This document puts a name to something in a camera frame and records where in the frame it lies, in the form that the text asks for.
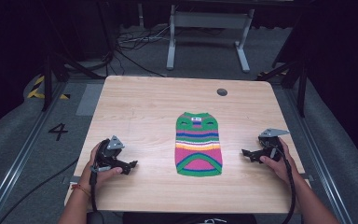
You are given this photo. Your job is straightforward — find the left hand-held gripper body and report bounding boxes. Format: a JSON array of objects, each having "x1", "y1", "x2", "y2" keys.
[{"x1": 90, "y1": 134, "x2": 126, "y2": 174}]

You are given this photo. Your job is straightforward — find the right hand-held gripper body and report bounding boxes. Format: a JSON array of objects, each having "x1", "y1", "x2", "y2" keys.
[{"x1": 257, "y1": 128, "x2": 291, "y2": 163}]

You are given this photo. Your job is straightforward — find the person's left hand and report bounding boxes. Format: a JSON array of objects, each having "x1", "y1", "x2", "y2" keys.
[{"x1": 78, "y1": 141, "x2": 124, "y2": 196}]

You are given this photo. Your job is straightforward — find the person's right hand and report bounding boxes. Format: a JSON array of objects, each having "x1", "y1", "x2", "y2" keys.
[{"x1": 259, "y1": 138, "x2": 302, "y2": 185}]

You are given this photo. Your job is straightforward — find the striped knitted pet sweater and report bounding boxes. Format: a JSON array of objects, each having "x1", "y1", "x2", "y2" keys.
[{"x1": 174, "y1": 111, "x2": 224, "y2": 178}]

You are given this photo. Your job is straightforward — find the black metal stand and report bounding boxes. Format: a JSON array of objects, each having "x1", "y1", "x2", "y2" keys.
[
  {"x1": 40, "y1": 0, "x2": 116, "y2": 113},
  {"x1": 255, "y1": 59, "x2": 310, "y2": 119}
]

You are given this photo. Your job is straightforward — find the person's dark clothing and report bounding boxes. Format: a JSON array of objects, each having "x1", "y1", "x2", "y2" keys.
[{"x1": 87, "y1": 210, "x2": 258, "y2": 224}]

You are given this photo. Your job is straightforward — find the yellow black floor tape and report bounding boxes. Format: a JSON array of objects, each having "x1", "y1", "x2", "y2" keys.
[{"x1": 26, "y1": 75, "x2": 72, "y2": 101}]

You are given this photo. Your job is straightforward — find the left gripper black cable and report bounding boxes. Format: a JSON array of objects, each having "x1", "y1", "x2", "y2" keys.
[{"x1": 88, "y1": 167, "x2": 100, "y2": 216}]

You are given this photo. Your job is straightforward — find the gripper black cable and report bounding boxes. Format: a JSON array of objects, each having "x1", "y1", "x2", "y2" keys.
[
  {"x1": 278, "y1": 145, "x2": 296, "y2": 224},
  {"x1": 88, "y1": 167, "x2": 100, "y2": 216}
]

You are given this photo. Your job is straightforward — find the red string bracelet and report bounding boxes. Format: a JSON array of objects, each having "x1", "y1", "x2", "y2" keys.
[{"x1": 71, "y1": 183, "x2": 92, "y2": 199}]

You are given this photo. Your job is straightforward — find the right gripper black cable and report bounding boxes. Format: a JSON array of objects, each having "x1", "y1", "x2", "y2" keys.
[{"x1": 278, "y1": 145, "x2": 296, "y2": 224}]

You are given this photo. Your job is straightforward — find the aluminium floor rail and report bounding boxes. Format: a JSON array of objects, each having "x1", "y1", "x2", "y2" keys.
[
  {"x1": 282, "y1": 84, "x2": 355, "y2": 224},
  {"x1": 0, "y1": 81, "x2": 70, "y2": 224}
]

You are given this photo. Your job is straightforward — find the black floor cable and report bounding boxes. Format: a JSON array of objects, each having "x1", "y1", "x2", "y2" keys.
[{"x1": 0, "y1": 157, "x2": 80, "y2": 224}]

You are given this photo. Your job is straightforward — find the bundle of floor cables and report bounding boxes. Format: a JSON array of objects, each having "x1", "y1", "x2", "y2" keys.
[{"x1": 114, "y1": 23, "x2": 172, "y2": 78}]

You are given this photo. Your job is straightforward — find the white metal desk frame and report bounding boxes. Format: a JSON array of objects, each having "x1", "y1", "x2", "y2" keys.
[{"x1": 165, "y1": 4, "x2": 256, "y2": 75}]

